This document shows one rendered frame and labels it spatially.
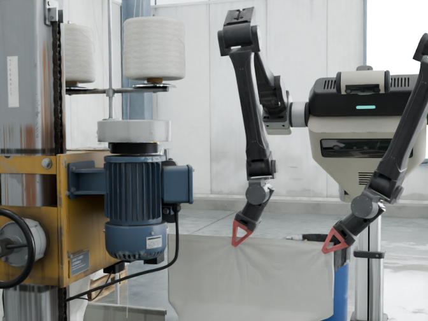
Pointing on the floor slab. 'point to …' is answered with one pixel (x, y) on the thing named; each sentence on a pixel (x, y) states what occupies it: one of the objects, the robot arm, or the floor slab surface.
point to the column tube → (29, 134)
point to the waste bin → (340, 285)
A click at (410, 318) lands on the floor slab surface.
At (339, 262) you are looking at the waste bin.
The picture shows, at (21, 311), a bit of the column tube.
